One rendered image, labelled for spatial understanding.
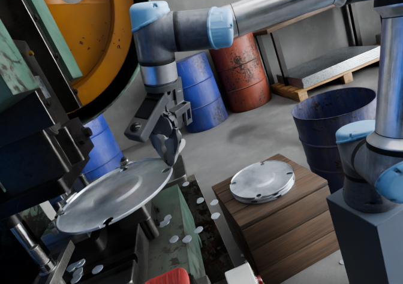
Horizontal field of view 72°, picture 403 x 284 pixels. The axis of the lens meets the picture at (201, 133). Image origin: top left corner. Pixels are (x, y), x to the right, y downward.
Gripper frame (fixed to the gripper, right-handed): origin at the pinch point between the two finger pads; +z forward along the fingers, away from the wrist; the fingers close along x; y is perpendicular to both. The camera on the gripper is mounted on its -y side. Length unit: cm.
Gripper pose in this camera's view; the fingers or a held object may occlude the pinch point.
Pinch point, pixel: (168, 163)
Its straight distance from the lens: 68.1
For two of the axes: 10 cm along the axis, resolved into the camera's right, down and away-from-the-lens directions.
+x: -8.5, -1.9, 4.9
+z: 0.9, 8.7, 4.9
